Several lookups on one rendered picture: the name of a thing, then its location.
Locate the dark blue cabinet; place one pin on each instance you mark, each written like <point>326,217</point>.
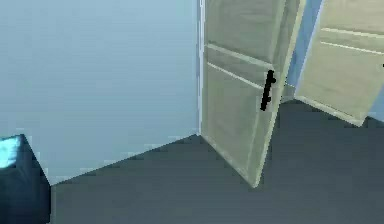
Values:
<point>20,186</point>

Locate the pale green room door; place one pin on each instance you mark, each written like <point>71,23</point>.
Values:
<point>343,70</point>
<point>233,110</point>

